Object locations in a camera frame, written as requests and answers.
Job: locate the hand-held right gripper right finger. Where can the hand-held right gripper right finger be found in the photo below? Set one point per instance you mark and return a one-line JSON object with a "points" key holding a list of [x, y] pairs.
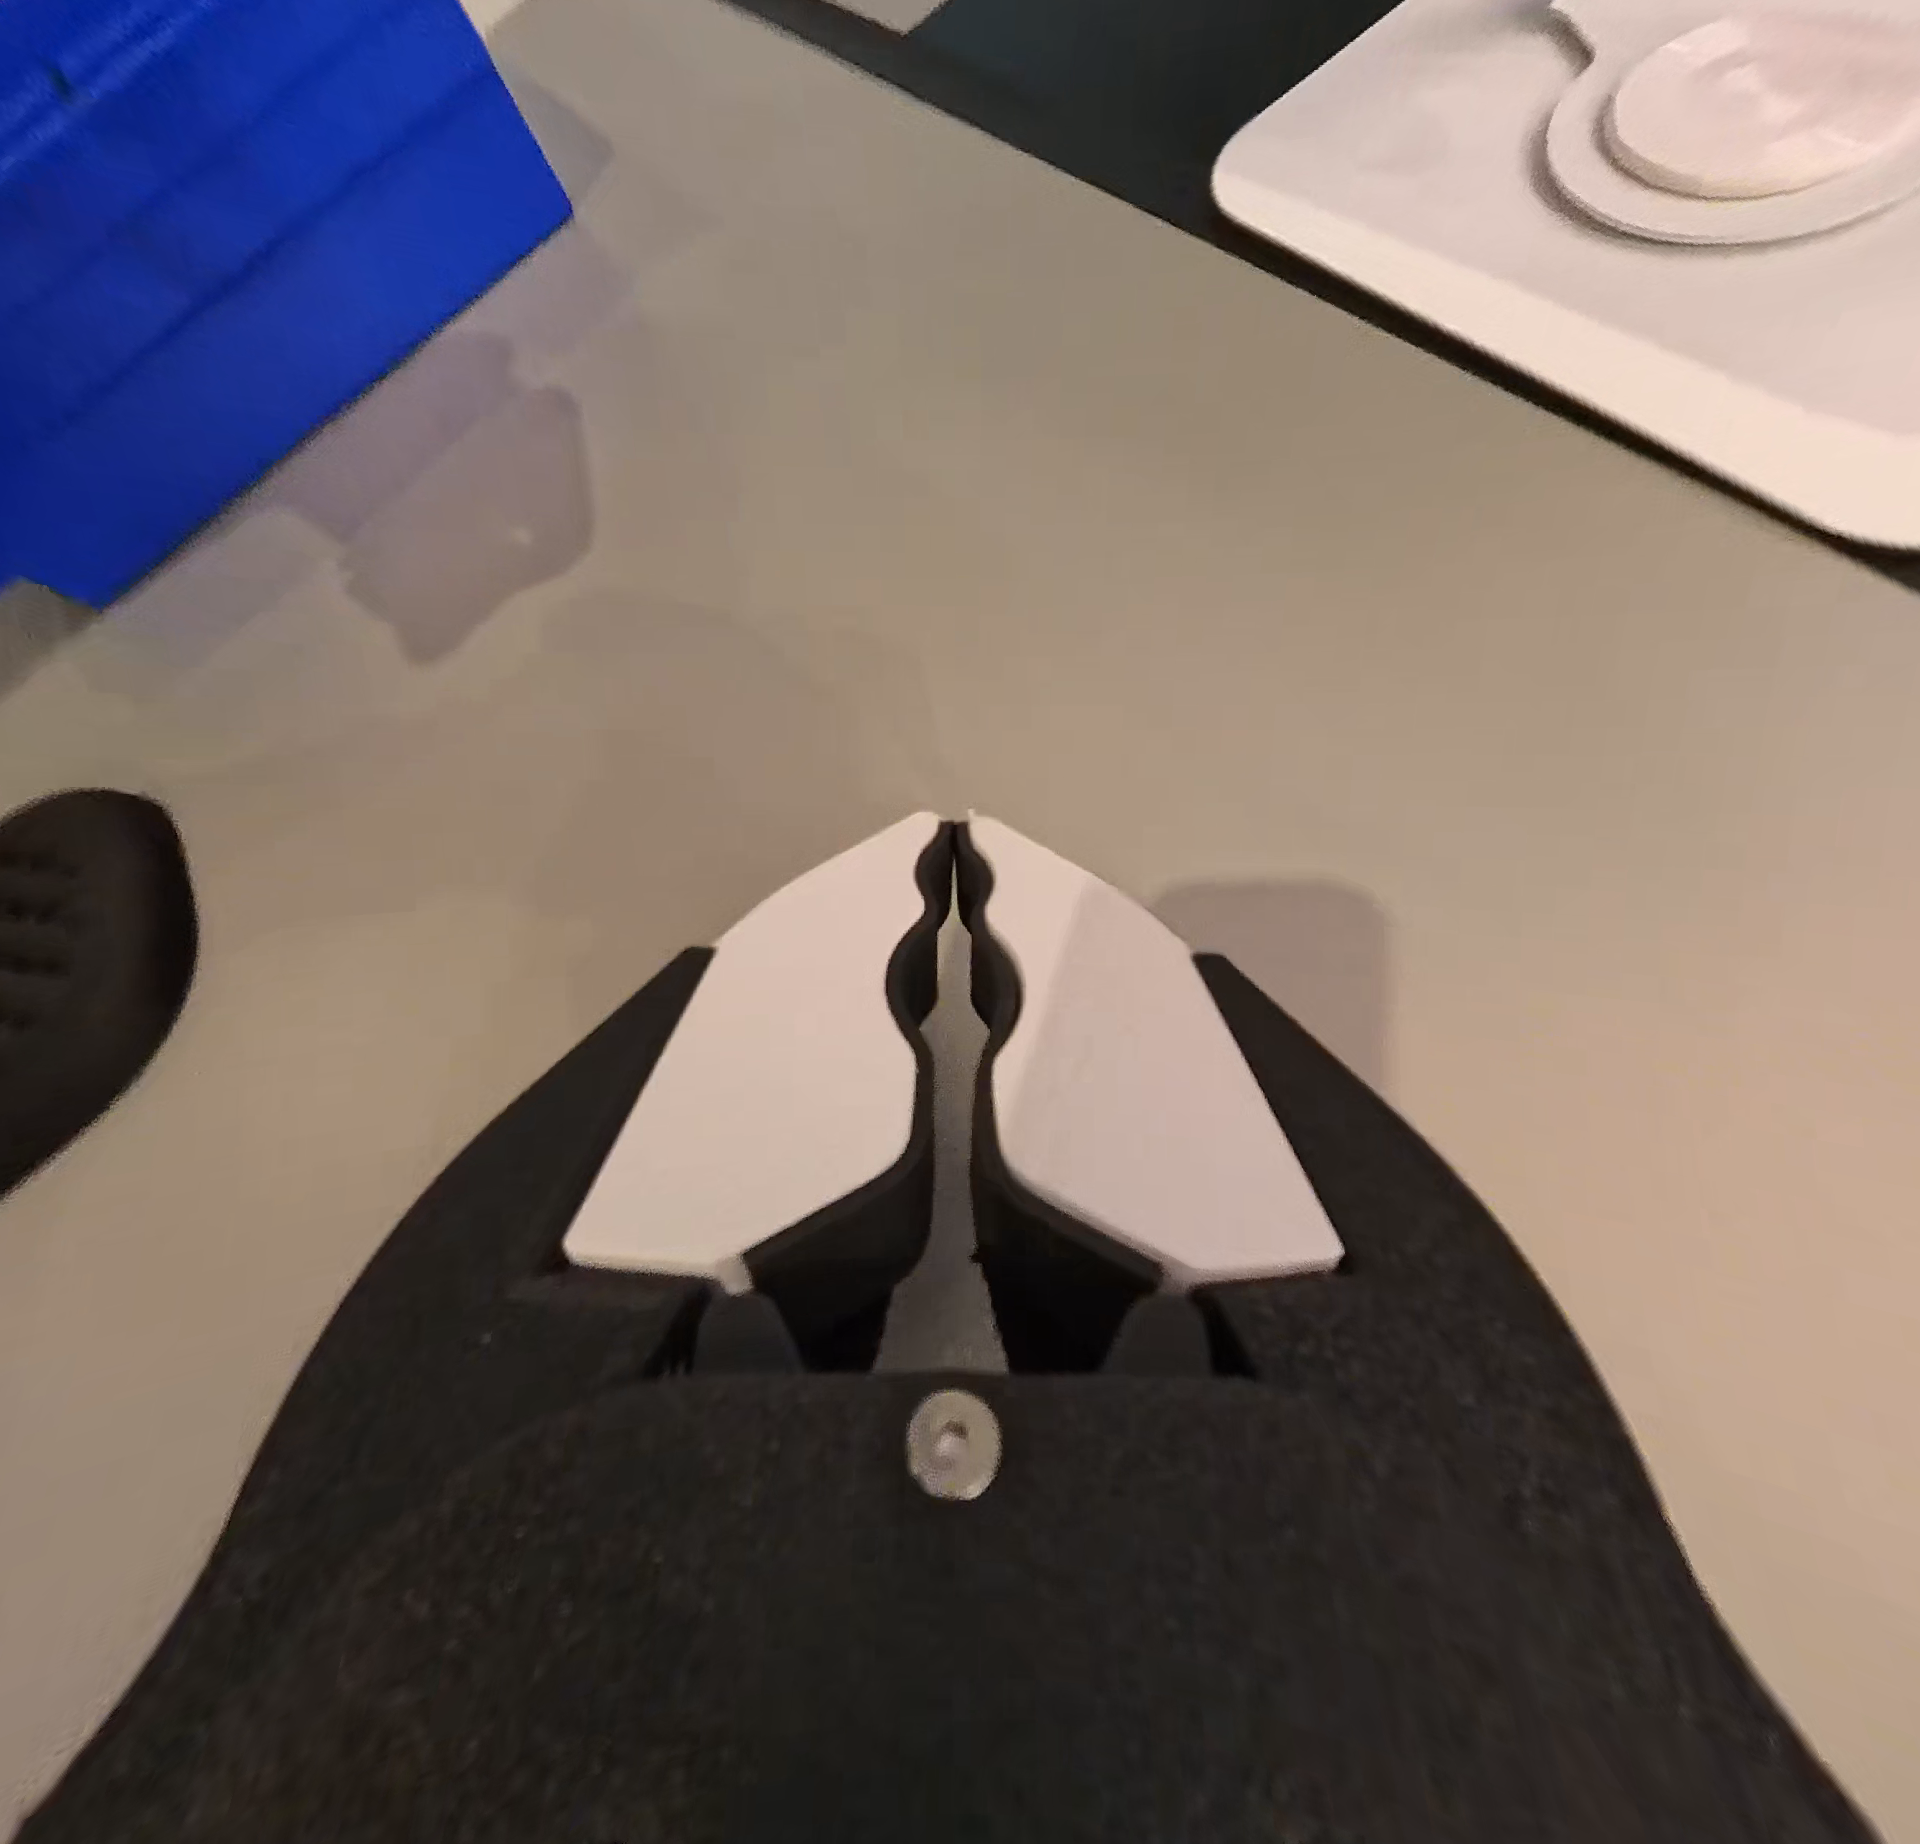
{"points": [[1156, 1109]]}

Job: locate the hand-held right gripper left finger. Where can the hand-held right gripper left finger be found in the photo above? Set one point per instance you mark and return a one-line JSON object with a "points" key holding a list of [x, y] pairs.
{"points": [[750, 1095]]}

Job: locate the blue plastic bin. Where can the blue plastic bin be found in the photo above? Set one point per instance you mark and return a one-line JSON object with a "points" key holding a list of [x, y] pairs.
{"points": [[226, 224]]}

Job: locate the black wrist rest pad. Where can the black wrist rest pad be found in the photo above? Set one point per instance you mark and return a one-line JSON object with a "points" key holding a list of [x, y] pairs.
{"points": [[76, 975]]}

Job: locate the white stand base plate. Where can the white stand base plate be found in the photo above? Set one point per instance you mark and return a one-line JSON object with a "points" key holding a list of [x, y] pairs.
{"points": [[1425, 224]]}

